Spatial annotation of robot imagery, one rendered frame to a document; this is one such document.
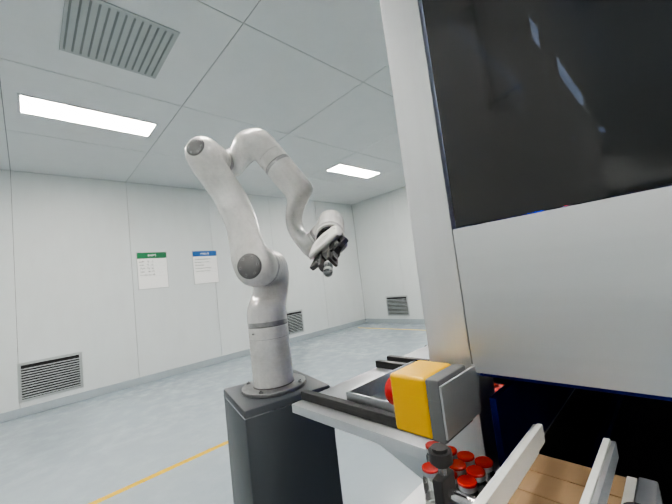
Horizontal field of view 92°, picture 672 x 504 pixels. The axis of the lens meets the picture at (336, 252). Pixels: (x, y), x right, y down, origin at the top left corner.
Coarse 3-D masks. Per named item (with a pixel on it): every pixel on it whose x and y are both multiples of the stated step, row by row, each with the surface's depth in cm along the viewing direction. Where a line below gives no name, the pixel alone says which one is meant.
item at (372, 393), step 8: (400, 368) 84; (384, 376) 79; (368, 384) 75; (376, 384) 77; (384, 384) 79; (352, 392) 72; (360, 392) 73; (368, 392) 75; (376, 392) 77; (384, 392) 77; (352, 400) 69; (360, 400) 68; (368, 400) 66; (376, 400) 65; (384, 400) 64; (384, 408) 63; (392, 408) 62
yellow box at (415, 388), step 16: (416, 368) 43; (432, 368) 42; (448, 368) 42; (464, 368) 42; (400, 384) 41; (416, 384) 40; (432, 384) 38; (400, 400) 41; (416, 400) 40; (432, 400) 38; (400, 416) 41; (416, 416) 40; (432, 416) 38; (416, 432) 40; (432, 432) 38
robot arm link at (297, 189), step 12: (288, 156) 102; (276, 168) 98; (288, 168) 98; (276, 180) 100; (288, 180) 98; (300, 180) 98; (288, 192) 98; (300, 192) 98; (288, 204) 99; (300, 204) 100; (288, 216) 99; (300, 216) 103; (288, 228) 100; (300, 228) 101; (300, 240) 99; (312, 240) 98
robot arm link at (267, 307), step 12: (276, 252) 104; (288, 276) 108; (264, 288) 104; (276, 288) 103; (252, 300) 102; (264, 300) 98; (276, 300) 99; (252, 312) 96; (264, 312) 95; (276, 312) 96; (252, 324) 95; (264, 324) 94; (276, 324) 95
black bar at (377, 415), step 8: (304, 392) 78; (312, 392) 77; (312, 400) 76; (320, 400) 74; (328, 400) 72; (336, 400) 71; (344, 400) 70; (336, 408) 70; (344, 408) 68; (352, 408) 67; (360, 408) 65; (368, 408) 64; (376, 408) 64; (360, 416) 65; (368, 416) 63; (376, 416) 62; (384, 416) 61; (392, 416) 60; (384, 424) 61; (392, 424) 59
